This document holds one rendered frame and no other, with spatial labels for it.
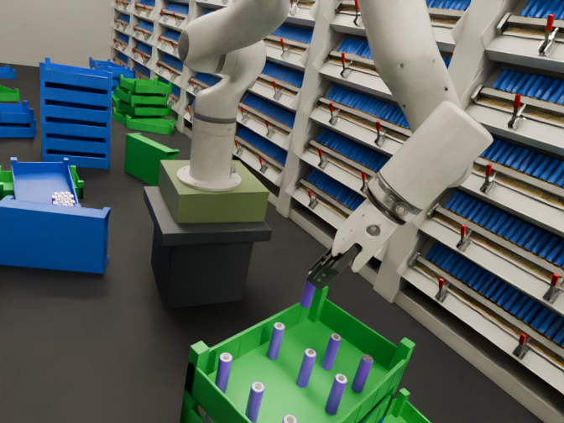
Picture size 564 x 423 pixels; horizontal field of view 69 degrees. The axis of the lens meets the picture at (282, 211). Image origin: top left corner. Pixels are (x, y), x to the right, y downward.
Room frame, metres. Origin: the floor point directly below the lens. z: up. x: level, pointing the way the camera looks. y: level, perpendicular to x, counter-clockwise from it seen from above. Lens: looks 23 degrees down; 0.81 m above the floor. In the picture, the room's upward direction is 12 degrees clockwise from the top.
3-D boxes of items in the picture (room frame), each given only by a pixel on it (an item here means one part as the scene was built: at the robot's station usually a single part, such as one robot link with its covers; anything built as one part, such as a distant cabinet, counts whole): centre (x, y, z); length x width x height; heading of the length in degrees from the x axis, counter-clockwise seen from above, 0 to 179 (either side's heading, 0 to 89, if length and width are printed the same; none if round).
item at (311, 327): (0.50, -0.09, 0.36); 0.30 x 0.20 x 0.08; 142
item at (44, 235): (1.10, 0.67, 0.10); 0.30 x 0.08 x 0.20; 103
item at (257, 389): (0.41, -0.02, 0.36); 0.02 x 0.02 x 0.06
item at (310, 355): (0.49, -0.09, 0.36); 0.02 x 0.02 x 0.06
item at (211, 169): (1.16, 0.24, 0.47); 0.19 x 0.19 x 0.18
